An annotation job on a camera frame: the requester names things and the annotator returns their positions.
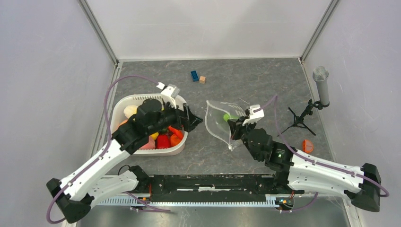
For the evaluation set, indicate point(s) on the pink toy peach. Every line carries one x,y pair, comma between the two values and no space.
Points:
149,145

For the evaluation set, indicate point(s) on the blue lego brick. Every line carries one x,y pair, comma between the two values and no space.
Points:
194,76

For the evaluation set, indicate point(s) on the wooden cube centre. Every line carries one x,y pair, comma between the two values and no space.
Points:
202,79

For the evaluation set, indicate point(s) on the clear polka dot zip bag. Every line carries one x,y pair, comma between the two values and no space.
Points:
215,124

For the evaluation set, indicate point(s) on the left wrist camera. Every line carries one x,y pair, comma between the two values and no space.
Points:
169,94

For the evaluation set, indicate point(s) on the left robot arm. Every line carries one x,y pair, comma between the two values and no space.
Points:
77,193

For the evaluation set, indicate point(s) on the orange toy tomato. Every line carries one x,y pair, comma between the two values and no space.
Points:
175,140

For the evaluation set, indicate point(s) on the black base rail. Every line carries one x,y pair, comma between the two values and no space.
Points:
210,188

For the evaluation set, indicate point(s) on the red toy pepper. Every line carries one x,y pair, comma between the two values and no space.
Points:
163,142

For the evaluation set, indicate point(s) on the orange toy carrot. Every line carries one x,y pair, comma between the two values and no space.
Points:
176,132

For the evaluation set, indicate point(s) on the yellow toy cabbage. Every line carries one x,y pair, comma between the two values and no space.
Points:
130,110

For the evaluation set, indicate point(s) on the orange round toy slice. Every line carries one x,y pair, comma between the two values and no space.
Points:
307,146

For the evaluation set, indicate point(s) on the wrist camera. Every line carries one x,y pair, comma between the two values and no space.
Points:
253,114
169,94

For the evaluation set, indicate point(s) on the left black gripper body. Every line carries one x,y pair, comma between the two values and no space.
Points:
174,118

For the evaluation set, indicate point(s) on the green toy vegetable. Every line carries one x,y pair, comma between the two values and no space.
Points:
227,117

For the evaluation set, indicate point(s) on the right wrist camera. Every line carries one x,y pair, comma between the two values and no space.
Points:
253,114

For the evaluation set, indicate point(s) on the yellow toy lemon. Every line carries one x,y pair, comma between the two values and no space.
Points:
154,135

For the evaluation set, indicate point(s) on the grey microphone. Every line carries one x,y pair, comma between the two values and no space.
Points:
320,76

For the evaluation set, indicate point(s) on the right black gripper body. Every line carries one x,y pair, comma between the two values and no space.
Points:
239,130

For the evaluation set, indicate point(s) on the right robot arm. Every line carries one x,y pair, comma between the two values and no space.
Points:
299,171

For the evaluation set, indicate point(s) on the white plastic basket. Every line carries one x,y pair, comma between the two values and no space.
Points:
153,115

